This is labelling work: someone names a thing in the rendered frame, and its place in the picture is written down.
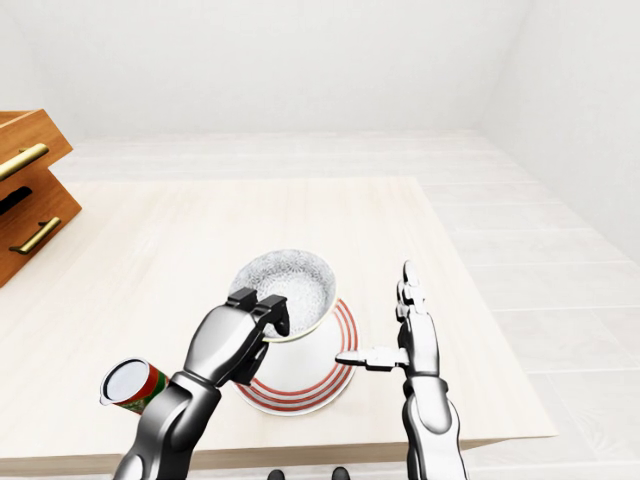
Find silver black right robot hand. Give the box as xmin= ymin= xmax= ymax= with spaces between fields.
xmin=334 ymin=260 xmax=442 ymax=379

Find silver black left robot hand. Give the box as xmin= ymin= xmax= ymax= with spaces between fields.
xmin=182 ymin=287 xmax=291 ymax=389

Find patterned grey white bowl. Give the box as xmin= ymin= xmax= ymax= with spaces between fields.
xmin=228 ymin=249 xmax=339 ymax=344

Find white plate with red rings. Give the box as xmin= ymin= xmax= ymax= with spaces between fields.
xmin=231 ymin=297 xmax=360 ymax=416

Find red green tin can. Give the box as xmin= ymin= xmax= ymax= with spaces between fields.
xmin=99 ymin=357 xmax=171 ymax=416

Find closed wooden drawer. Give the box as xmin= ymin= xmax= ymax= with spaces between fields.
xmin=0 ymin=168 xmax=83 ymax=289

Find wooden cabinet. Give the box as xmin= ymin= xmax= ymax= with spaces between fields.
xmin=0 ymin=109 xmax=83 ymax=289

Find open wooden drawer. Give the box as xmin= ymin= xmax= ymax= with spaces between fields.
xmin=0 ymin=109 xmax=74 ymax=183

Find brass drawer handle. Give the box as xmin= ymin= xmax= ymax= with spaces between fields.
xmin=8 ymin=216 xmax=62 ymax=256
xmin=0 ymin=143 xmax=50 ymax=182

